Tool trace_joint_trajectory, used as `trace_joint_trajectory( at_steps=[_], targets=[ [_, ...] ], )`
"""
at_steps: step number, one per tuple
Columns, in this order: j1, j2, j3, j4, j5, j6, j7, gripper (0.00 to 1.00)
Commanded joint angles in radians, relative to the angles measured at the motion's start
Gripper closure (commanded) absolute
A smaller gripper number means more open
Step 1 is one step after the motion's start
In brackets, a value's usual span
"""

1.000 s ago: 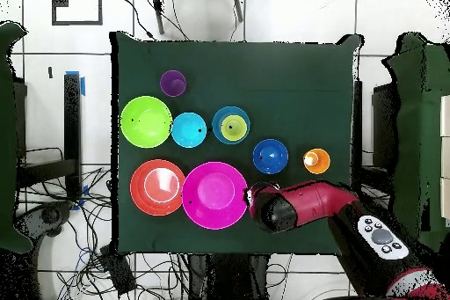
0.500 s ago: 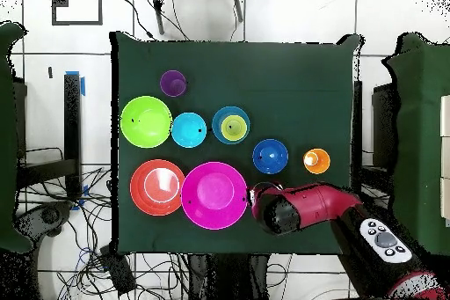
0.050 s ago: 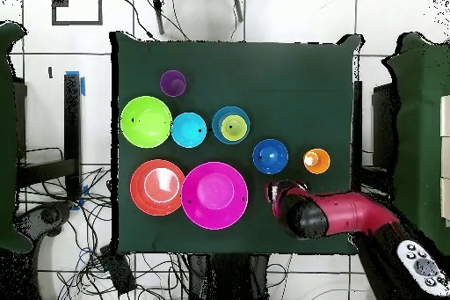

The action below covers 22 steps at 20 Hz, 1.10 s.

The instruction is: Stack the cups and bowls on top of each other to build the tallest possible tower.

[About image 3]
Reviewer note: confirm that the small dark blue bowl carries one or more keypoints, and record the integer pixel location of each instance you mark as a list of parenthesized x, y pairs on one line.
[(270, 164)]

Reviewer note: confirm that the large pink bowl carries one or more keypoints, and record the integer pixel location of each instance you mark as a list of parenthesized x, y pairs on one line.
[(213, 191)]

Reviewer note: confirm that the yellow plastic cup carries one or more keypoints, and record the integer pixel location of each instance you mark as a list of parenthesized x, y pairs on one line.
[(233, 129)]

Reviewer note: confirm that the medium blue bowl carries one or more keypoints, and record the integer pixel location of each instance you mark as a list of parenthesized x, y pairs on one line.
[(217, 124)]

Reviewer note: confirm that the small cyan bowl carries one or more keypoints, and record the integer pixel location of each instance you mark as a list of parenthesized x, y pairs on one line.
[(186, 133)]

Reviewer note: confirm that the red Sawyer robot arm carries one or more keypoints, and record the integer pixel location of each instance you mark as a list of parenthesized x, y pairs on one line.
[(351, 212)]

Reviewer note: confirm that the orange plastic cup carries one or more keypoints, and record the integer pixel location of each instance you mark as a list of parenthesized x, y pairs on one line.
[(320, 163)]

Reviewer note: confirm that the large red-orange bowl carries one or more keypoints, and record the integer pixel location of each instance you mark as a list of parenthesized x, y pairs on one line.
[(140, 191)]

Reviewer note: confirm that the dark green table cloth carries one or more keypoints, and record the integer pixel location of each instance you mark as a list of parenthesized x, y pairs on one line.
[(228, 67)]

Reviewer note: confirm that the large lime green bowl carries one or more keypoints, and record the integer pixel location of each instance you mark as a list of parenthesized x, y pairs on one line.
[(146, 129)]

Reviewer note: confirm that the purple plastic cup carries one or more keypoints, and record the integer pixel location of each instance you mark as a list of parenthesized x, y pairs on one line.
[(173, 85)]

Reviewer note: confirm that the green covered side table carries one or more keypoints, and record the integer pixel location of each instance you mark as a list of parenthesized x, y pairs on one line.
[(418, 120), (5, 138)]

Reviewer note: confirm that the black power strip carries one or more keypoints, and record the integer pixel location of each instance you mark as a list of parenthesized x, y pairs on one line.
[(119, 273)]

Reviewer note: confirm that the black metal stand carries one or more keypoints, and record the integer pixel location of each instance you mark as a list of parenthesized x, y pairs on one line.
[(72, 120)]

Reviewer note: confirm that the blue tape strip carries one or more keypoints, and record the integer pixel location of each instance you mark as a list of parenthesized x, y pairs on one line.
[(83, 86)]

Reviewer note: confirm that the grey chair base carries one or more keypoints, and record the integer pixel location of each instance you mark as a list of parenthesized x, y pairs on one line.
[(49, 215)]

